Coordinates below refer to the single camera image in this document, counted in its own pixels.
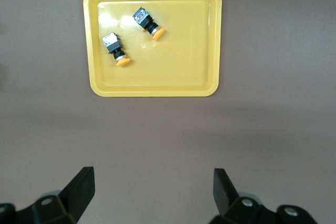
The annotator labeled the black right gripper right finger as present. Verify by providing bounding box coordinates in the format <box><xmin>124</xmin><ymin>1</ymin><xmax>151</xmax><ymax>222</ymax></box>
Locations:
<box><xmin>211</xmin><ymin>168</ymin><xmax>318</xmax><ymax>224</ymax></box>

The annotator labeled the yellow plastic tray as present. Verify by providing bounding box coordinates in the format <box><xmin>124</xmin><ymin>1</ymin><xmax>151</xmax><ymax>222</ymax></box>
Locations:
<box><xmin>83</xmin><ymin>0</ymin><xmax>223</xmax><ymax>98</ymax></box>

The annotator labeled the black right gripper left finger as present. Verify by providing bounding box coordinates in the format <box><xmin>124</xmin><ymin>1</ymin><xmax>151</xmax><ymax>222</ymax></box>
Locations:
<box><xmin>0</xmin><ymin>166</ymin><xmax>95</xmax><ymax>224</ymax></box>

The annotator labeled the yellow push button switch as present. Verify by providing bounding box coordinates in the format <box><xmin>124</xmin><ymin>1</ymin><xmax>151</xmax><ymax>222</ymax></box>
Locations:
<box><xmin>132</xmin><ymin>7</ymin><xmax>165</xmax><ymax>40</ymax></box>
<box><xmin>101</xmin><ymin>31</ymin><xmax>131</xmax><ymax>67</ymax></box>

